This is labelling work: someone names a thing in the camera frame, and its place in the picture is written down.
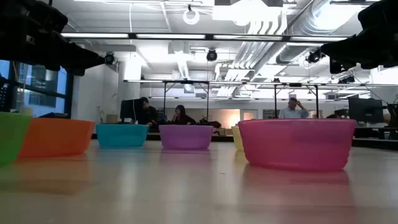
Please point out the window with black frame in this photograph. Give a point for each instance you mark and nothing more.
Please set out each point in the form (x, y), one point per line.
(46, 81)

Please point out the beige cardboard box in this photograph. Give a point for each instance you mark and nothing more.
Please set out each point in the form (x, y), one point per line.
(112, 119)

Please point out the black equipment pile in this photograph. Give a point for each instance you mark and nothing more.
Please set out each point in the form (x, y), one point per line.
(210, 123)

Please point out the person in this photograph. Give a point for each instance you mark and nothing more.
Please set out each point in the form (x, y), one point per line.
(292, 112)
(148, 114)
(182, 117)

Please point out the green plastic bowl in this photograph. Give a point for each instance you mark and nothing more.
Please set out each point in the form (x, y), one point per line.
(11, 137)

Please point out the purple plastic bowl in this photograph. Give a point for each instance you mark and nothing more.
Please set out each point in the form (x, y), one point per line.
(186, 137)

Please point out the orange plastic bowl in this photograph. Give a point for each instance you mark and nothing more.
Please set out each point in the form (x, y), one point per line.
(56, 137)

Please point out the black computer monitor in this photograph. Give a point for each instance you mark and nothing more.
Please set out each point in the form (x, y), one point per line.
(365, 110)
(129, 110)

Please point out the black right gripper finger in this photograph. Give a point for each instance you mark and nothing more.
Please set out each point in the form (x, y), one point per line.
(335, 49)
(359, 51)

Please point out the pink plastic bowl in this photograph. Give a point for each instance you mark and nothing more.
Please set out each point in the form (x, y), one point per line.
(297, 144)

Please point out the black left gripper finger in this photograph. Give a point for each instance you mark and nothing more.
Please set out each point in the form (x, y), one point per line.
(91, 58)
(63, 54)

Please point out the teal plastic bowl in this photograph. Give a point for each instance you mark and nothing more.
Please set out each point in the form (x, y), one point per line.
(122, 135)

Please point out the black background rig frame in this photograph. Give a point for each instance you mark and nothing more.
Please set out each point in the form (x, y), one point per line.
(275, 99)
(207, 99)

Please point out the yellow plastic bowl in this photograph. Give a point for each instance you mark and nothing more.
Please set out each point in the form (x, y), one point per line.
(237, 138)

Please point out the black hanging camera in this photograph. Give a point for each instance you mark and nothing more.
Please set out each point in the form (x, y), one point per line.
(109, 58)
(211, 55)
(314, 57)

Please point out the black overhead bar with lights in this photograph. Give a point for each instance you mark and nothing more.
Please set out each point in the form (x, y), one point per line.
(171, 36)

